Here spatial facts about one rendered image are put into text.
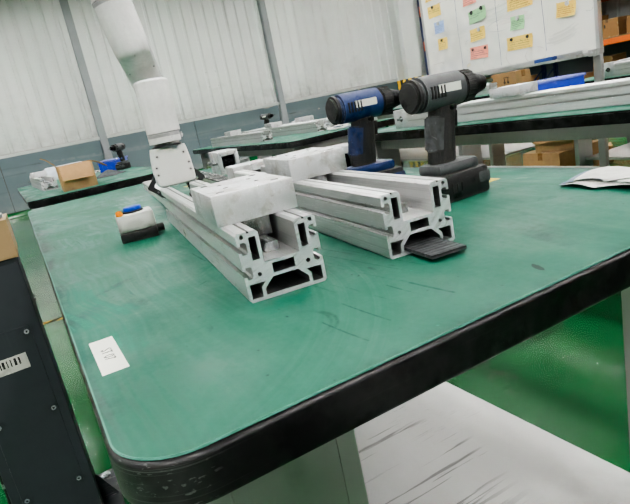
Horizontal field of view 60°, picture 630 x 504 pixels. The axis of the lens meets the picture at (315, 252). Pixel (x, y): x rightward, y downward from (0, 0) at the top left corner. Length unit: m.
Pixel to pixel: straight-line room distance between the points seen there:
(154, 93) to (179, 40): 11.74
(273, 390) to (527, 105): 2.15
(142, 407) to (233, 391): 0.08
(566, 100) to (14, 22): 11.42
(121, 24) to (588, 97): 1.62
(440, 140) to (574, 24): 2.94
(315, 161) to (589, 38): 2.98
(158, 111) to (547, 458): 1.17
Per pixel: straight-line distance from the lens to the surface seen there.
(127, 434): 0.46
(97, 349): 0.66
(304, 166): 0.99
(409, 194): 0.78
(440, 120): 0.99
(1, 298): 1.53
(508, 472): 1.24
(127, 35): 1.46
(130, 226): 1.26
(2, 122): 12.49
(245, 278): 0.65
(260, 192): 0.71
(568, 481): 1.23
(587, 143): 4.69
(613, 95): 2.28
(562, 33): 3.94
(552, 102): 2.42
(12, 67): 12.60
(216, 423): 0.43
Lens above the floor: 0.99
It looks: 15 degrees down
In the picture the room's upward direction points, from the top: 11 degrees counter-clockwise
